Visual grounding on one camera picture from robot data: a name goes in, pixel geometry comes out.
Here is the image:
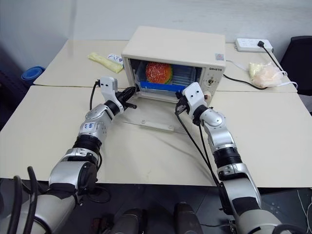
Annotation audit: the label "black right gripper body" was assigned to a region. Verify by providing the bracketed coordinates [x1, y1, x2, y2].
[175, 97, 194, 115]

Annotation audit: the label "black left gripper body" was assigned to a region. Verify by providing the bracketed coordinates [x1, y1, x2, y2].
[115, 90, 130, 111]

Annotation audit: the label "blue oven tray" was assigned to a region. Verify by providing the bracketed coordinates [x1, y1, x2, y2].
[135, 60, 197, 93]

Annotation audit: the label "glass toaster oven door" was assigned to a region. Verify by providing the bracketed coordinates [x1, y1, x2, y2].
[121, 95, 182, 133]

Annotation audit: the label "cream toaster oven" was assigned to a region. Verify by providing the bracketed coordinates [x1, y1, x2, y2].
[121, 25, 227, 103]

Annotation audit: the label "clear plastic bag with food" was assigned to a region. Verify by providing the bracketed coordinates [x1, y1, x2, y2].
[248, 61, 298, 89]

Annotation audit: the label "toy hamburger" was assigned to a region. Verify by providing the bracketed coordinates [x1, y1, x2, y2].
[145, 61, 174, 85]

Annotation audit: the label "yellow cloth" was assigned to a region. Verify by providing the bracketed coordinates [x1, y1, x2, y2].
[87, 52, 124, 74]

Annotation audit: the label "white packet blue print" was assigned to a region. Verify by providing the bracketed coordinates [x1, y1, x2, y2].
[107, 53, 124, 65]

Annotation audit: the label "white power strip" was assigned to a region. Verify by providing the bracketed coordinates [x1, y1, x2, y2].
[234, 38, 274, 53]

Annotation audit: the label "blue round stool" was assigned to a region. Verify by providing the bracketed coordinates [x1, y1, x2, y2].
[21, 66, 46, 82]

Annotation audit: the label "dark rounded shape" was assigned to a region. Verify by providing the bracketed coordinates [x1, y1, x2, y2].
[111, 208, 148, 234]
[173, 201, 203, 234]

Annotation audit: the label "black chair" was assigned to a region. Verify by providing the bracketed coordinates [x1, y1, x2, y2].
[279, 36, 312, 96]

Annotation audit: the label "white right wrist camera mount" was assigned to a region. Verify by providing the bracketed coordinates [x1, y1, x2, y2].
[182, 82, 208, 116]

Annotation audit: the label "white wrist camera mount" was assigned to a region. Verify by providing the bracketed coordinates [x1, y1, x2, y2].
[100, 76, 123, 108]
[182, 82, 208, 116]

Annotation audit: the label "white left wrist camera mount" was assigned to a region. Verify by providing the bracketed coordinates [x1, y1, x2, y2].
[100, 76, 123, 108]

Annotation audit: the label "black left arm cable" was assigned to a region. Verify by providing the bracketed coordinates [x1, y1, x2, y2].
[89, 78, 101, 111]

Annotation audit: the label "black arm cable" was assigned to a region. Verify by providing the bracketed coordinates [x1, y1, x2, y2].
[89, 78, 101, 111]
[175, 107, 226, 193]

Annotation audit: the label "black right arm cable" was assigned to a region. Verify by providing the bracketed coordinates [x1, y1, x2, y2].
[175, 107, 226, 193]

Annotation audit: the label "black oven power cable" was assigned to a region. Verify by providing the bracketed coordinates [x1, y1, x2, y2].
[222, 46, 287, 90]

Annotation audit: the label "white power strip cable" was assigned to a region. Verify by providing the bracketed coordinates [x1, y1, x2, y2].
[225, 59, 250, 72]

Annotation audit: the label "thin black cable loop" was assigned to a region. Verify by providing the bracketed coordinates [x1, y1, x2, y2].
[79, 186, 111, 204]

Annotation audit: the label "thick black cables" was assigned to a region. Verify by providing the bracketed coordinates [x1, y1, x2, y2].
[6, 165, 41, 234]

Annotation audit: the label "thin white cables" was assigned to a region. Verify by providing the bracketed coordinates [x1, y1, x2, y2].
[295, 188, 312, 221]

